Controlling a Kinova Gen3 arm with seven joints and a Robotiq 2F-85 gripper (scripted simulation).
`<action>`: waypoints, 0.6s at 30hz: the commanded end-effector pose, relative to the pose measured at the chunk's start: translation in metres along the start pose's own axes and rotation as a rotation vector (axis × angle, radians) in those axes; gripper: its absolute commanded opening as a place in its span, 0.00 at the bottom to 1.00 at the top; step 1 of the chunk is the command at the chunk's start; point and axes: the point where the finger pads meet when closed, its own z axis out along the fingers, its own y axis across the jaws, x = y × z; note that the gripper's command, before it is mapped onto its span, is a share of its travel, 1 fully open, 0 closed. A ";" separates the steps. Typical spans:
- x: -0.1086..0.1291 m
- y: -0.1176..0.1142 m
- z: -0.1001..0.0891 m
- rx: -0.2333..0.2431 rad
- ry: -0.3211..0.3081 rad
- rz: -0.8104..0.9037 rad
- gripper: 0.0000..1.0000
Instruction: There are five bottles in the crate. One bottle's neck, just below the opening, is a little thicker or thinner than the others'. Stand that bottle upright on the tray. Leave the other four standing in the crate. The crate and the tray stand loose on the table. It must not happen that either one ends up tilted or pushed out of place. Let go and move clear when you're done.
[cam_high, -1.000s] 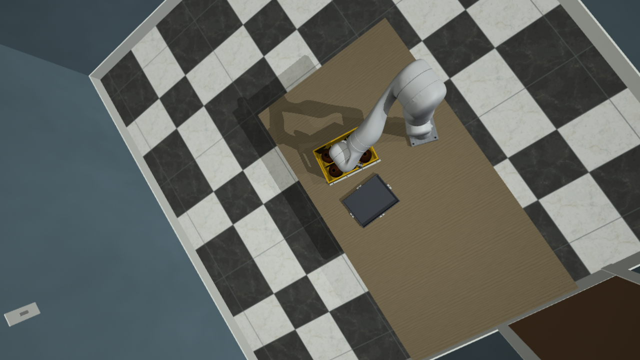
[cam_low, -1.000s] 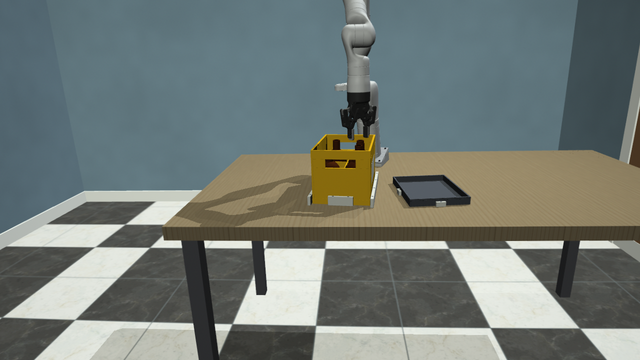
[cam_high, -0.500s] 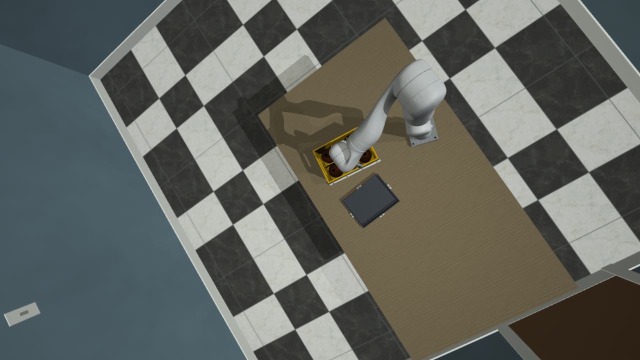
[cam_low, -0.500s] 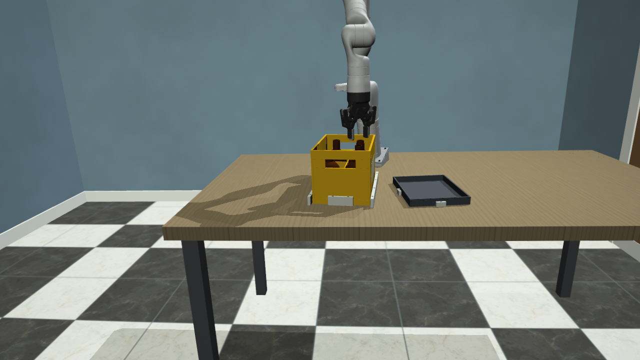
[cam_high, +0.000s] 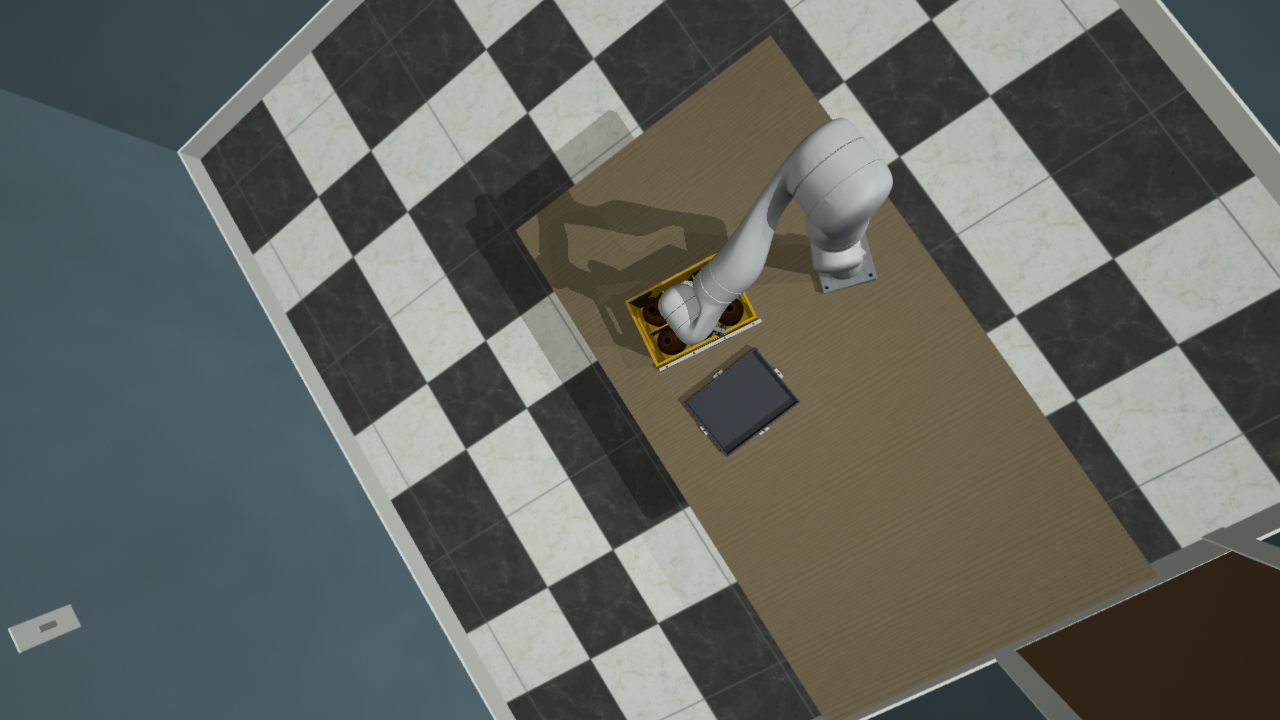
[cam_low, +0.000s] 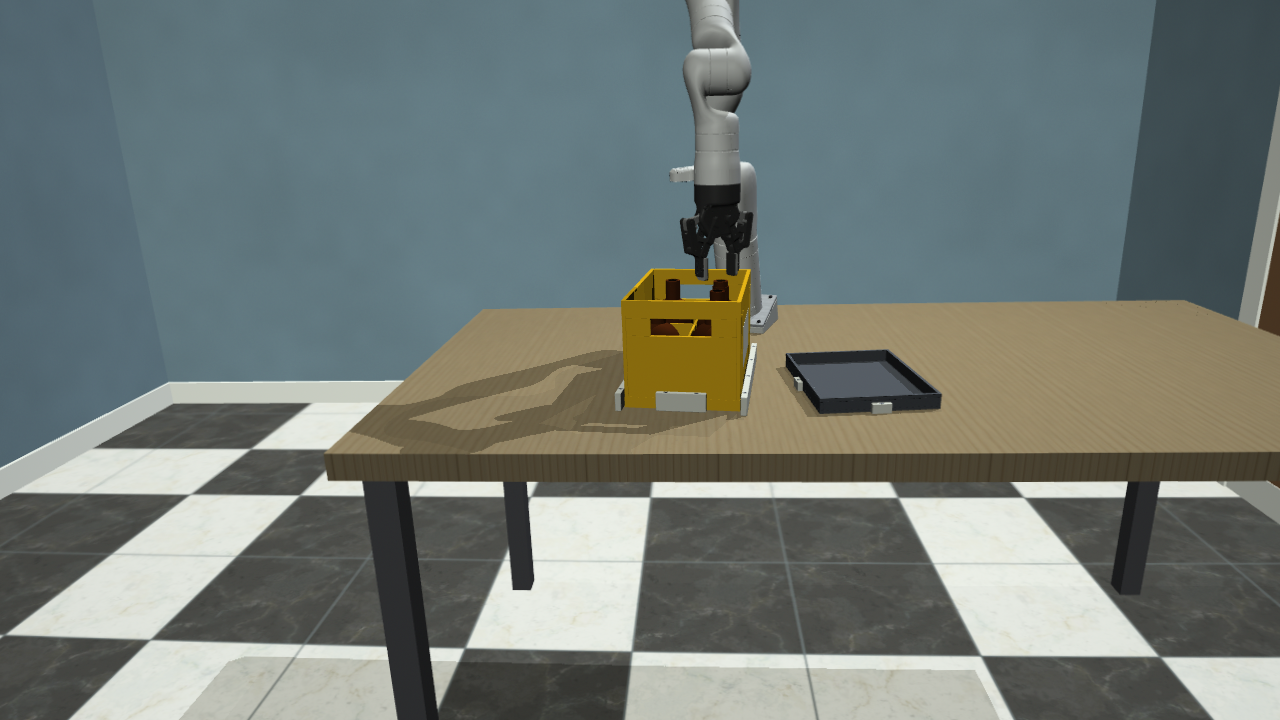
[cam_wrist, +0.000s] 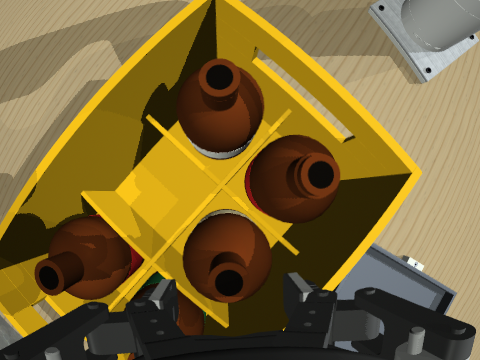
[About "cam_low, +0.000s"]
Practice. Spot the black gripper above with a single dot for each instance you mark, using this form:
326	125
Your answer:
709	212

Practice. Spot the yellow bottle crate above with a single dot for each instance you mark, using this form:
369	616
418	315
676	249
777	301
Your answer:
714	364

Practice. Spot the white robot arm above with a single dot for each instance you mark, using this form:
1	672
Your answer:
720	76

